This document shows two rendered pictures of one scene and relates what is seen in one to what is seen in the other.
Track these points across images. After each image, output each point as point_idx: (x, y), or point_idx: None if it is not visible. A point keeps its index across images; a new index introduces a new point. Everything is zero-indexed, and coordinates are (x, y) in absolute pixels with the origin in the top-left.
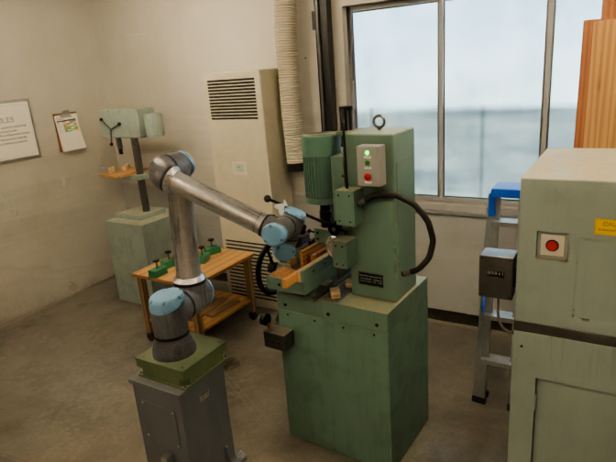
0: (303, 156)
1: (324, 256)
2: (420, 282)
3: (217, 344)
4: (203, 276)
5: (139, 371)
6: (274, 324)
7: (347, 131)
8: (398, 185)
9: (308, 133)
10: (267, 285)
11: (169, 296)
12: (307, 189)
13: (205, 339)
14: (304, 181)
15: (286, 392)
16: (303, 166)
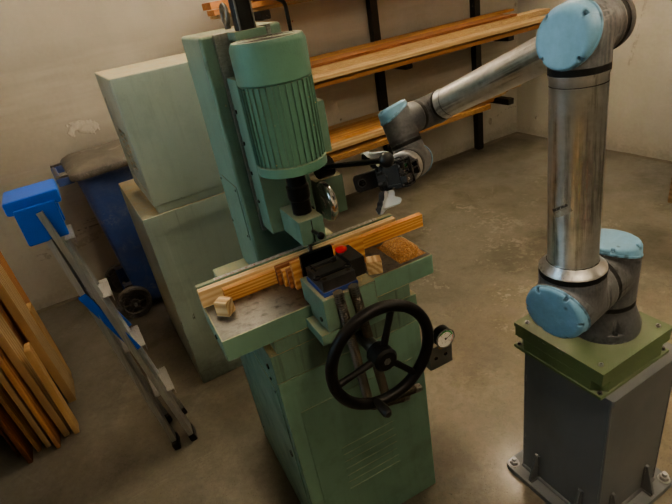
0: (310, 73)
1: (332, 234)
2: (235, 261)
3: (529, 318)
4: (543, 257)
5: (669, 359)
6: (419, 385)
7: (260, 25)
8: None
9: (271, 39)
10: (432, 268)
11: (602, 234)
12: (321, 136)
13: (549, 333)
14: (316, 126)
15: (430, 432)
16: (313, 94)
